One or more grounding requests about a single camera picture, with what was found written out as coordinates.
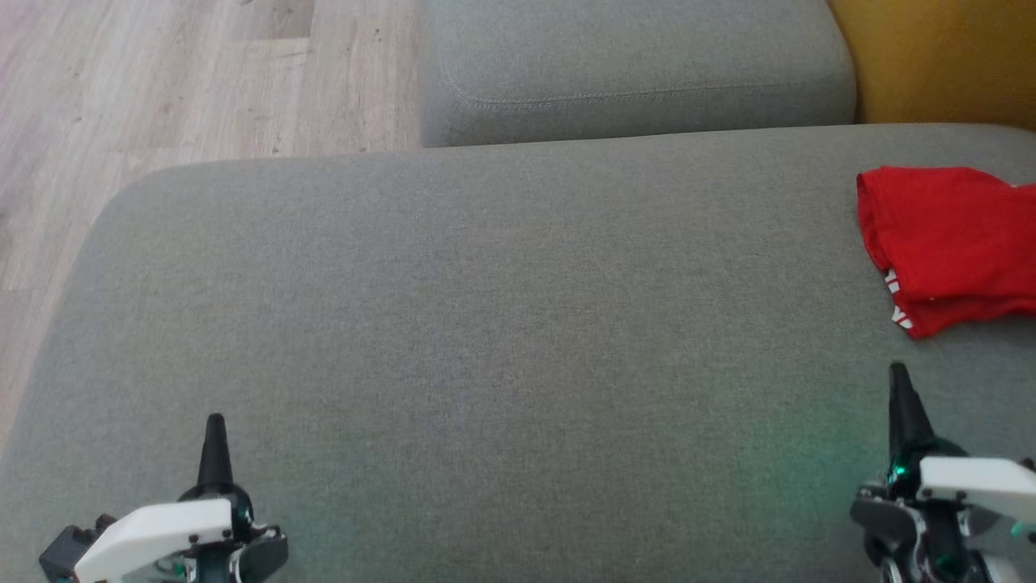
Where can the grey sofa section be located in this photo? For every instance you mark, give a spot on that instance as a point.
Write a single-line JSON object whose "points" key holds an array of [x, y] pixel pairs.
{"points": [[631, 57]]}

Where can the mustard yellow cushion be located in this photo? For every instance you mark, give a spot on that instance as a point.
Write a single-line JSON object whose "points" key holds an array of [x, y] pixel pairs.
{"points": [[947, 57]]}

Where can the red Bulls 23 jersey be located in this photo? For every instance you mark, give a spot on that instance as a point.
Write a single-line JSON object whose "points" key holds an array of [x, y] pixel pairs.
{"points": [[947, 235]]}

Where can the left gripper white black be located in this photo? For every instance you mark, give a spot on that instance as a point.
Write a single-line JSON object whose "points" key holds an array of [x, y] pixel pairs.
{"points": [[162, 534]]}

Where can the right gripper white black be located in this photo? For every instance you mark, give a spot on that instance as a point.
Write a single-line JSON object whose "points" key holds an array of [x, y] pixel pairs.
{"points": [[971, 486]]}

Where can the grey sofa seat cushion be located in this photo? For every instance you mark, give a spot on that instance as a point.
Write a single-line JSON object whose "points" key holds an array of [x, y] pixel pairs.
{"points": [[486, 324]]}

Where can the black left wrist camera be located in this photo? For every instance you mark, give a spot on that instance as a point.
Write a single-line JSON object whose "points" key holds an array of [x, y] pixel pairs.
{"points": [[69, 551]]}

